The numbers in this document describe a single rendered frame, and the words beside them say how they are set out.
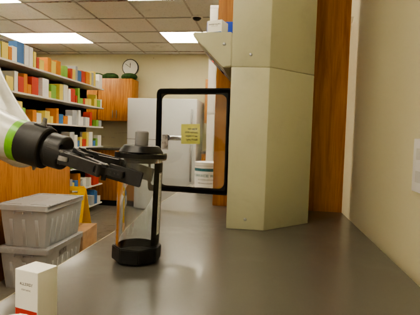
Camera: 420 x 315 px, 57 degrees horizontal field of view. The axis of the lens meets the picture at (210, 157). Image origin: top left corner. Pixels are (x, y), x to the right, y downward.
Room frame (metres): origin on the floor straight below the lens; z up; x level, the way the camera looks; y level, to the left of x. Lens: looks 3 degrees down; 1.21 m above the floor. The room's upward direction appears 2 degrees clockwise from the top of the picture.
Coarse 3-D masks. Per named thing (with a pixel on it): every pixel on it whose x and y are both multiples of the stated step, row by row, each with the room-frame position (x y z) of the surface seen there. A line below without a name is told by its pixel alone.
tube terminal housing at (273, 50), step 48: (240, 0) 1.12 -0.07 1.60; (288, 0) 1.15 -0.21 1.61; (240, 48) 1.12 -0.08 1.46; (288, 48) 1.15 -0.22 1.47; (240, 96) 1.12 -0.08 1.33; (288, 96) 1.16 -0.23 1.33; (240, 144) 1.12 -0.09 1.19; (288, 144) 1.16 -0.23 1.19; (240, 192) 1.12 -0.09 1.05; (288, 192) 1.17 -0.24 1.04
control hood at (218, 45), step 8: (200, 32) 1.14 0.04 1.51; (208, 32) 1.13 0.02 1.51; (216, 32) 1.13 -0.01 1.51; (224, 32) 1.13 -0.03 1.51; (200, 40) 1.13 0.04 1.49; (208, 40) 1.13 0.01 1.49; (216, 40) 1.13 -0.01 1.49; (224, 40) 1.12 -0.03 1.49; (208, 48) 1.13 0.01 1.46; (216, 48) 1.13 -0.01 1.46; (224, 48) 1.12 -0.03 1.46; (208, 56) 1.35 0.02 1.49; (216, 56) 1.13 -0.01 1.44; (224, 56) 1.12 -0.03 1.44; (224, 64) 1.12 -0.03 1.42
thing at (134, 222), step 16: (128, 160) 0.77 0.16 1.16; (144, 160) 0.76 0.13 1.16; (160, 160) 0.78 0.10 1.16; (144, 176) 0.77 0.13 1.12; (128, 192) 0.77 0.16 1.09; (144, 192) 0.77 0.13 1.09; (128, 208) 0.77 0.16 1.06; (144, 208) 0.77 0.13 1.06; (128, 224) 0.77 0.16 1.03; (144, 224) 0.77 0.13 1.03; (128, 240) 0.77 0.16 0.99; (144, 240) 0.77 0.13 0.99
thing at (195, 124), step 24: (168, 96) 1.50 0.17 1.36; (192, 96) 1.47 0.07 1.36; (216, 96) 1.45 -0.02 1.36; (168, 120) 1.50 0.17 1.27; (192, 120) 1.47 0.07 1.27; (216, 120) 1.44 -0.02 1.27; (168, 144) 1.50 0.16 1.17; (192, 144) 1.47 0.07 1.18; (216, 144) 1.44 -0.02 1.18; (168, 168) 1.50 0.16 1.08; (192, 168) 1.47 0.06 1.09; (216, 168) 1.44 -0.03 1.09
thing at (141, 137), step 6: (138, 132) 0.80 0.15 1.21; (144, 132) 0.80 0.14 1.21; (138, 138) 0.80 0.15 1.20; (144, 138) 0.80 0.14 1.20; (126, 144) 0.80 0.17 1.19; (132, 144) 0.82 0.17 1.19; (138, 144) 0.80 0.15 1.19; (144, 144) 0.80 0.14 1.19; (120, 150) 0.79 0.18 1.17; (126, 150) 0.77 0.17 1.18; (132, 150) 0.77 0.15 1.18; (138, 150) 0.77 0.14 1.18; (144, 150) 0.77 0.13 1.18; (150, 150) 0.77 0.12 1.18; (156, 150) 0.79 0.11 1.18
